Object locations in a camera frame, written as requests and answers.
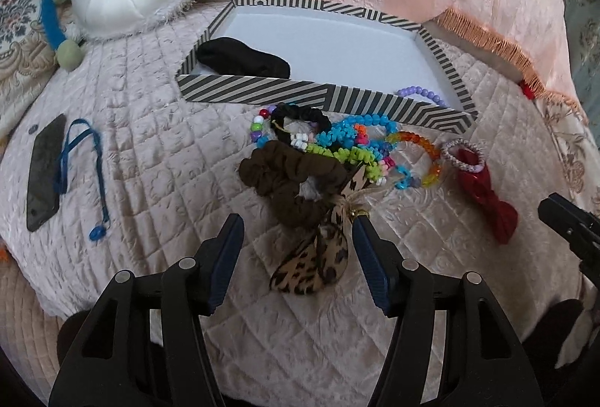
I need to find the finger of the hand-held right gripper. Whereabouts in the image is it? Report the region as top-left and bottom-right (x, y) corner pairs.
(537, 192), (600, 269)

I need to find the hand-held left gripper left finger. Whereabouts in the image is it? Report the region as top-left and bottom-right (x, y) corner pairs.
(49, 214), (245, 407)

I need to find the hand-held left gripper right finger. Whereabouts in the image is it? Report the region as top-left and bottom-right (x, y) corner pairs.
(353, 216), (545, 407)

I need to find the leopard print hair bow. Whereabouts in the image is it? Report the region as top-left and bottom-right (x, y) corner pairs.
(269, 163), (373, 297)

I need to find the red velvet bow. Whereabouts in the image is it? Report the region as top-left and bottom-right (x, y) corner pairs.
(457, 149), (519, 245)

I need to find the mixed colour chip bead bracelet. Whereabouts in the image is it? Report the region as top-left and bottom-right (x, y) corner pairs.
(335, 119), (399, 187)

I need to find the rainbow clear bead bracelet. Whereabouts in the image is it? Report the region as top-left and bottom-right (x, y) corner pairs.
(387, 130), (444, 192)

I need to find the multicolour round bead bracelet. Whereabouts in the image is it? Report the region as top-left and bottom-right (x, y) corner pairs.
(250, 106), (312, 152)

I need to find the black white striped box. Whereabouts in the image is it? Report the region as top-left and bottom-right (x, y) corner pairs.
(175, 0), (480, 138)

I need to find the cream floral bedsheet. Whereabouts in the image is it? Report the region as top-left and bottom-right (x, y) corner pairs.
(534, 95), (600, 220)

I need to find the brown scrunchie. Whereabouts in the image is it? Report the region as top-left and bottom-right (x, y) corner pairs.
(238, 140), (352, 230)

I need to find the beige quilted bed cover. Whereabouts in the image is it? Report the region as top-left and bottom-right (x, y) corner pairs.
(0, 1), (587, 407)

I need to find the small black scrunchie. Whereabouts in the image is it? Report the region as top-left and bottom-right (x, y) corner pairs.
(271, 103), (333, 140)

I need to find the pale green embroidered cloth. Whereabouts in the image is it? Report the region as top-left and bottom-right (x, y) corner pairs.
(555, 0), (600, 108)

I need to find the black smartphone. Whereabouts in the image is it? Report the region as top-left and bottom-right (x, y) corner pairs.
(25, 114), (68, 233)

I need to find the peach ribbed round rug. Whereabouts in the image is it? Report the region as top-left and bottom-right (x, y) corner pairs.
(0, 264), (64, 393)

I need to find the large black scrunchie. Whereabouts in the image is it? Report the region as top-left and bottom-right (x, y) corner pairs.
(196, 38), (291, 80)

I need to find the floral embroidered cushion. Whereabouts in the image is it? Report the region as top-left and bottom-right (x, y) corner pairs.
(0, 0), (64, 140)

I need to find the blue cord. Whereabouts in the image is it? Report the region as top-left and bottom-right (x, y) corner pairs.
(56, 119), (112, 243)

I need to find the pink beaded hair tie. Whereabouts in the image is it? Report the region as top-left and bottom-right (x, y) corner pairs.
(439, 139), (488, 173)

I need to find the purple bead bracelet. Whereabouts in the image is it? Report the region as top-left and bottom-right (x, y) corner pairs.
(396, 84), (446, 108)

